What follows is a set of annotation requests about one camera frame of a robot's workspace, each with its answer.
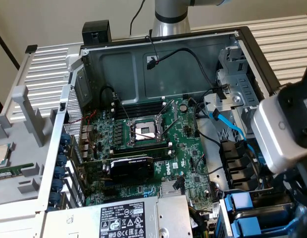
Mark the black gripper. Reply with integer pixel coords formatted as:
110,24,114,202
273,147,307,233

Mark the blue disk caddy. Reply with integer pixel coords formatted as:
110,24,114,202
230,215,305,235

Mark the green motherboard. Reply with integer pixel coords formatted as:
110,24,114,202
79,96,225,225

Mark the silver chipset heatsink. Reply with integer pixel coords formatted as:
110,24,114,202
160,180,186,198

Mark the silver power supply unit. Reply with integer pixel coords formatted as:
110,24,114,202
44,194,194,238

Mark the black RAM slot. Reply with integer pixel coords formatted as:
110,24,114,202
110,103,167,118
111,148,173,161
110,96,167,111
110,141,173,153

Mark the metal socket cover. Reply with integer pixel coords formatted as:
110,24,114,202
157,99,180,124

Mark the thin metal locking lever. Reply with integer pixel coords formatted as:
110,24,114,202
113,92,132,125
132,116,176,141

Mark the CPU socket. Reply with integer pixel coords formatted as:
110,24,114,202
127,116,169,147

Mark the black graphics card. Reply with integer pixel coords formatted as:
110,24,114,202
78,155,155,184

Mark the open grey PC case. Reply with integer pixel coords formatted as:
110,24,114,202
36,26,307,238

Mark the black box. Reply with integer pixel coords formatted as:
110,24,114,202
81,21,112,47

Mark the grey parts rack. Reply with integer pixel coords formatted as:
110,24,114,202
0,85,57,206

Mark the green RAM stick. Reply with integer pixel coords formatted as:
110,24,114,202
0,162,35,180

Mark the silver CPU chip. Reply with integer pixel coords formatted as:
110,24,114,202
0,143,12,166

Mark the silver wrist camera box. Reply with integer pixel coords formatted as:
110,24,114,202
251,95,307,174

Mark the black plastic wire guide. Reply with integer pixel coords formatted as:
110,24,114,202
219,140,260,191

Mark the blue SATA wire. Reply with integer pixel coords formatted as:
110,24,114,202
208,111,264,164

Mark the yellow black wire bundle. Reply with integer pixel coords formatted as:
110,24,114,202
189,207,216,238

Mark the black power wire with connector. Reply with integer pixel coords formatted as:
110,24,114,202
146,48,230,100

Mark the black looped wire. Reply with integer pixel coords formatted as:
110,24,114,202
100,85,119,110

